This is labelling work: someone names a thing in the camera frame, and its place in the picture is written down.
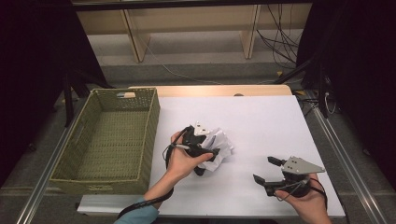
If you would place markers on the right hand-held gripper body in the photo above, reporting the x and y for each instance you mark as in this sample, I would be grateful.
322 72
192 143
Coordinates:
295 166

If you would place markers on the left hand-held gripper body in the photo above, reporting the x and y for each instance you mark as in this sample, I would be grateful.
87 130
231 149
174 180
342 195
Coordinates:
194 144

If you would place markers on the white cloth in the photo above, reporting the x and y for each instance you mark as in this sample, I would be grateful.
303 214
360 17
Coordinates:
221 146

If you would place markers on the green woven basket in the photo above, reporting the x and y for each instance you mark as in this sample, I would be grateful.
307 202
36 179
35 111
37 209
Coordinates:
115 140

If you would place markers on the person's left hand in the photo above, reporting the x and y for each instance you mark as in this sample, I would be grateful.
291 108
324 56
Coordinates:
182 165

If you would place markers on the person's right hand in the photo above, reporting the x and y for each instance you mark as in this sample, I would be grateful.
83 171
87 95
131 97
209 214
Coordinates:
308 208

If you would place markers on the white table cover sheet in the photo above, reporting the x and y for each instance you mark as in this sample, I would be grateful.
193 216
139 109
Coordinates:
249 124

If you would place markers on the light wooden table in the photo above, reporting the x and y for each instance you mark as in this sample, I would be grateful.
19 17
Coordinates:
218 90

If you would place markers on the black stand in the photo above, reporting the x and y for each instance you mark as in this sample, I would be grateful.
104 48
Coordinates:
67 99
322 93

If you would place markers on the black curtain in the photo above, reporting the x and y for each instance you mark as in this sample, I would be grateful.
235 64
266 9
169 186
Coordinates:
364 77
34 77

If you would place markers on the light wooden shelf unit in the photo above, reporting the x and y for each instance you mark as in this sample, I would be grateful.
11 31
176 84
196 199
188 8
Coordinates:
137 37

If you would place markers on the metal floor rail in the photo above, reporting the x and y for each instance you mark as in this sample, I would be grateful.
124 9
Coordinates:
348 161
43 180

